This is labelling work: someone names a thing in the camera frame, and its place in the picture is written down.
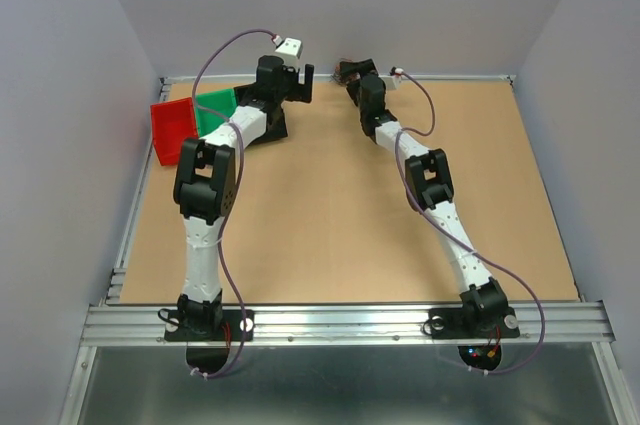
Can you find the orange black wire ball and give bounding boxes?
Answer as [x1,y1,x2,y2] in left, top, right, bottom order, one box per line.
[331,58,360,87]

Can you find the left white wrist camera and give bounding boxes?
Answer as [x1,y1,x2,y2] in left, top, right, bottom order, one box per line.
[274,36,303,68]

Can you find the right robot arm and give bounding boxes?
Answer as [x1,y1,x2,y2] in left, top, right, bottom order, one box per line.
[339,59,520,340]

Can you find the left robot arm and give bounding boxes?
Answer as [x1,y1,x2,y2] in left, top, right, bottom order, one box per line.
[159,55,315,342]

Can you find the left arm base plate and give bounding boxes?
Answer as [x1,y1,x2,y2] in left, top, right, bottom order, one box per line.
[157,308,255,343]

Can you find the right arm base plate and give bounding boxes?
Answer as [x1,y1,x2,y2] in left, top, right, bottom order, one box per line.
[423,307,520,340]

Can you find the green plastic bin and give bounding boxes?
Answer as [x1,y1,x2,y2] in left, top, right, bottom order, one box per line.
[194,88,237,137]

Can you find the aluminium frame rail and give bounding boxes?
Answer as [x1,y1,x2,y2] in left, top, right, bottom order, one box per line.
[59,75,631,425]

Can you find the red plastic bin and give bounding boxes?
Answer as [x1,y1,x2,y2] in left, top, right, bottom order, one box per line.
[150,98,198,166]

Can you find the black plastic bin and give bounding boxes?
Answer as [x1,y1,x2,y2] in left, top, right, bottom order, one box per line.
[234,84,288,145]

